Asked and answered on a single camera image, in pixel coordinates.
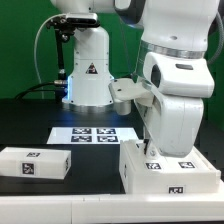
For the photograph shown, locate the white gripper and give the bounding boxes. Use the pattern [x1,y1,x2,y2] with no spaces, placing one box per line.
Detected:
[135,93,204,158]

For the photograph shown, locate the white front panel with peg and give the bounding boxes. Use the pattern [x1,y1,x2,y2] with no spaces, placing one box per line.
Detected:
[175,147,215,172]

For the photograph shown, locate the white cabinet body box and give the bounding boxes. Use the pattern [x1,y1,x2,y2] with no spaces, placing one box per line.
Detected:
[119,139,222,195]

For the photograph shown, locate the white cabinet drawer box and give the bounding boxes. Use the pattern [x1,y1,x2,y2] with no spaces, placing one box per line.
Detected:
[0,147,71,179]

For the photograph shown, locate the white door panel with peg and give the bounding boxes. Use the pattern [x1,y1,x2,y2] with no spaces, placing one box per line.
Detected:
[120,140,176,175]

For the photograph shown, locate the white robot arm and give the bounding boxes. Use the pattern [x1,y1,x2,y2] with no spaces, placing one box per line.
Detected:
[50,0,220,157]

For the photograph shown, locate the flat white panel four tags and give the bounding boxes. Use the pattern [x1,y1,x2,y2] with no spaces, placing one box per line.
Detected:
[47,127,138,144]

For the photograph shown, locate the white L-shaped obstacle frame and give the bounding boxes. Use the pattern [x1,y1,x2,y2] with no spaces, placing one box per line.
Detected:
[0,182,224,224]

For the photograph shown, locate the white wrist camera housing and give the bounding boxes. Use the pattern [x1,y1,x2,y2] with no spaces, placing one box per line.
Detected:
[109,52,214,115]

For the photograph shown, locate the black base cables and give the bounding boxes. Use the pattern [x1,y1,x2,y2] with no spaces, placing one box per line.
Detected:
[13,79,69,100]

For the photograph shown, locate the black camera on stand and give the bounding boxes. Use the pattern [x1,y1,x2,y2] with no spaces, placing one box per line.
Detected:
[46,13,100,100]

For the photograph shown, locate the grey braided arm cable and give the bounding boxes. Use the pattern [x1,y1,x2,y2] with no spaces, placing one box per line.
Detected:
[206,13,224,66]

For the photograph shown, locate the grey camera cable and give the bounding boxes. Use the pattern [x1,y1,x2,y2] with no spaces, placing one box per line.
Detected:
[33,13,63,100]

